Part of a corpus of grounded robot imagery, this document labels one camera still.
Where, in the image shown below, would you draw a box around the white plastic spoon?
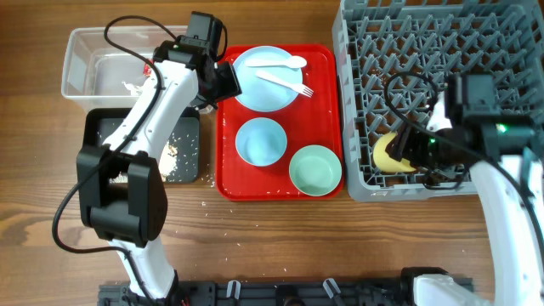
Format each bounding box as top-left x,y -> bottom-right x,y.
245,56 -> 307,69

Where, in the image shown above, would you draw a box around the white plastic fork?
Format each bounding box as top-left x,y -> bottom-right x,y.
255,70 -> 314,98

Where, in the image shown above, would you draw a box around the clear plastic bin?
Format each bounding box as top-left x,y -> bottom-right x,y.
61,25 -> 187,111

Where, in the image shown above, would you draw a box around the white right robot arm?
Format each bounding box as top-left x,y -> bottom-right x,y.
373,74 -> 543,305

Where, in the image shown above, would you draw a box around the yellow plastic cup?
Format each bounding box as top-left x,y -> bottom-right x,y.
372,132 -> 416,173

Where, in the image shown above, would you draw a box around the mint green bowl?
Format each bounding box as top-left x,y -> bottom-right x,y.
289,144 -> 343,197

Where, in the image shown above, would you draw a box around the light blue plate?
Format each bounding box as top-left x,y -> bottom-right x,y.
232,45 -> 304,113

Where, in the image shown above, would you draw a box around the red serving tray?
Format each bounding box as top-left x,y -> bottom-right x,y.
215,44 -> 343,201

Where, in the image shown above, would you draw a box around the rice and food leftovers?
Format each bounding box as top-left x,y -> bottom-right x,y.
108,142 -> 179,184

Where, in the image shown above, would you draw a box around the light blue bowl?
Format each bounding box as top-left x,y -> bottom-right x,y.
235,117 -> 287,167

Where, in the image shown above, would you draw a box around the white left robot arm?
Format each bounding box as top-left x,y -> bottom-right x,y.
52,11 -> 241,305

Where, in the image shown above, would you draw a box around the black plastic tray bin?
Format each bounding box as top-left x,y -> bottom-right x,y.
83,108 -> 201,184

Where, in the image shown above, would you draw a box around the red snack wrapper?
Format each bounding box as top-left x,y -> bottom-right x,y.
143,63 -> 152,77

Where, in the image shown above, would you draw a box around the grey dishwasher rack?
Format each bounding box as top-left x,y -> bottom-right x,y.
332,0 -> 543,201

